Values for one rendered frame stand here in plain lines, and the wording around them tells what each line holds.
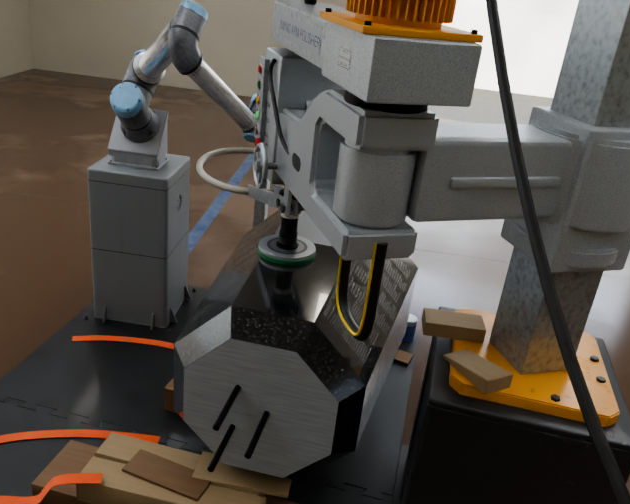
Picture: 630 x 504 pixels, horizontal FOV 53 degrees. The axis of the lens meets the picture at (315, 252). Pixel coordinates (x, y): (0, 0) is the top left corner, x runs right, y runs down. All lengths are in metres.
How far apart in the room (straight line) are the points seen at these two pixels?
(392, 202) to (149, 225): 1.88
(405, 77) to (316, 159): 0.47
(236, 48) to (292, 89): 7.13
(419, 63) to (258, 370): 1.06
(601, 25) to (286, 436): 1.48
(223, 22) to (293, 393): 7.59
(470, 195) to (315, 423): 0.87
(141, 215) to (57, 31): 7.02
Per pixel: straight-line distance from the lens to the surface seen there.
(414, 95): 1.38
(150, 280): 3.35
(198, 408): 2.14
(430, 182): 1.56
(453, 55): 1.40
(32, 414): 2.99
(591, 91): 1.81
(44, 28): 10.13
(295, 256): 2.27
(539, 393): 2.02
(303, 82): 2.06
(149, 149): 3.21
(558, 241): 1.83
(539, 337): 2.02
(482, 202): 1.66
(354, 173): 1.51
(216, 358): 2.00
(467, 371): 1.97
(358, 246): 1.53
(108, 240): 3.33
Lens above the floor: 1.87
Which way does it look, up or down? 25 degrees down
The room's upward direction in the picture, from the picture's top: 7 degrees clockwise
